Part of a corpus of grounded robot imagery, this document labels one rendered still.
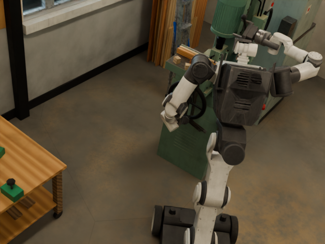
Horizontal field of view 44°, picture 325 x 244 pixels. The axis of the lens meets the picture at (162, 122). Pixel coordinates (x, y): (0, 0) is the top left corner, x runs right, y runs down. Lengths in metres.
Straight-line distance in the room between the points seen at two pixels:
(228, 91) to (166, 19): 2.36
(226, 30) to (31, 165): 1.48
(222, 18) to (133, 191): 1.43
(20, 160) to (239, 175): 1.78
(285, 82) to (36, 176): 1.50
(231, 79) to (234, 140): 0.32
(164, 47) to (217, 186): 2.34
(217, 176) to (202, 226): 0.37
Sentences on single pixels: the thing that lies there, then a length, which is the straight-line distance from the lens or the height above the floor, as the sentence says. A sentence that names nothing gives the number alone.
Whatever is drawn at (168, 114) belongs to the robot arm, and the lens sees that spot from 2.21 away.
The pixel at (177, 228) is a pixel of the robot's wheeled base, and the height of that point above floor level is 0.17.
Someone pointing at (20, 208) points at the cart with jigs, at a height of 0.18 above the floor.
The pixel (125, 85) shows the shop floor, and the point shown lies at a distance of 4.08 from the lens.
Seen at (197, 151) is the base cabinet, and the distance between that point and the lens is 3.11.
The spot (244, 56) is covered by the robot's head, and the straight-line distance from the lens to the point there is 2.13.
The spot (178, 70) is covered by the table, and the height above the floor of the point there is 0.87.
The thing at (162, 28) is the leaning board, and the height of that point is 0.45.
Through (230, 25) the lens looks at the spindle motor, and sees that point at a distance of 2.63.
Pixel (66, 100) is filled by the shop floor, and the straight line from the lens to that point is 3.83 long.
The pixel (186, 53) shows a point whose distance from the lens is 2.93.
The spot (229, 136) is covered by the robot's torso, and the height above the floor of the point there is 1.08.
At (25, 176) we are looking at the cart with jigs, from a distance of 2.48.
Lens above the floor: 2.40
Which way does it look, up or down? 40 degrees down
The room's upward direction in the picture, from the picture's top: 12 degrees clockwise
